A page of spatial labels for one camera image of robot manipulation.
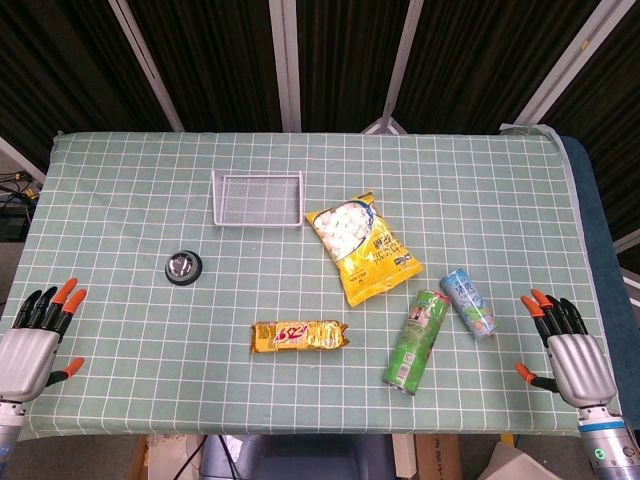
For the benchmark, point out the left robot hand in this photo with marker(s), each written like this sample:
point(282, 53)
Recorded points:
point(27, 355)

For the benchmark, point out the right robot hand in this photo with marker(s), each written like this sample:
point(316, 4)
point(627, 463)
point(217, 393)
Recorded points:
point(580, 361)

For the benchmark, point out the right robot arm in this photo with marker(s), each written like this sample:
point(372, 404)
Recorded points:
point(606, 442)

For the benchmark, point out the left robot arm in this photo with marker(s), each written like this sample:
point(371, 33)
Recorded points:
point(9, 425)

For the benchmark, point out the green grid tablecloth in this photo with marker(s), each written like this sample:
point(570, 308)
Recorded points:
point(310, 280)

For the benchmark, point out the light blue drink can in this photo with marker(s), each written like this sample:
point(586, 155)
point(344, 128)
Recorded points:
point(469, 310)

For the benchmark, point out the blue table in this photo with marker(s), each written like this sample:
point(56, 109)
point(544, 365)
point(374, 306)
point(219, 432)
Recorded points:
point(602, 235)

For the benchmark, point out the green chips can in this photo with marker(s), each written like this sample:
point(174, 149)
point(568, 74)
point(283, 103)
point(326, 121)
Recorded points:
point(416, 342)

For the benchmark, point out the cardboard box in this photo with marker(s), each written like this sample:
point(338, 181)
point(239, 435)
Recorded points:
point(439, 456)

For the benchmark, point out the yellow marshmallow bag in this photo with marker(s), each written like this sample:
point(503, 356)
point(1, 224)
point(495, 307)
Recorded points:
point(362, 250)

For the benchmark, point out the golden biscuit packet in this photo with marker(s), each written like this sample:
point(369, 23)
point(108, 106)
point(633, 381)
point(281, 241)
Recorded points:
point(298, 337)

